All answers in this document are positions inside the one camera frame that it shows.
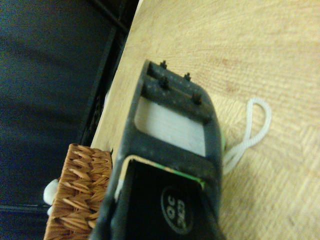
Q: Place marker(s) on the white plush toy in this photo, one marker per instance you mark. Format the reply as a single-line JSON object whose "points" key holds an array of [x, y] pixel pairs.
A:
{"points": [[50, 192]]}

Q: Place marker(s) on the black curtain stand pole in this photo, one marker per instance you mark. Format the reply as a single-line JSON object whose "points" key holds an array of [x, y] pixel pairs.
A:
{"points": [[117, 21]]}

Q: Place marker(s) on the brown wicker basket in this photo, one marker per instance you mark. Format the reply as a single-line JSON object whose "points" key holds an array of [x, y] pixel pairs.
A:
{"points": [[77, 190]]}

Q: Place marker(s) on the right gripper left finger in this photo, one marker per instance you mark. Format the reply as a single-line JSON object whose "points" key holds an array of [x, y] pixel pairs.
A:
{"points": [[103, 220]]}

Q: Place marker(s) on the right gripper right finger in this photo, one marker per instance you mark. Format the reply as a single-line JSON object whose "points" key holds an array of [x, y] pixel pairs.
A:
{"points": [[172, 152]]}

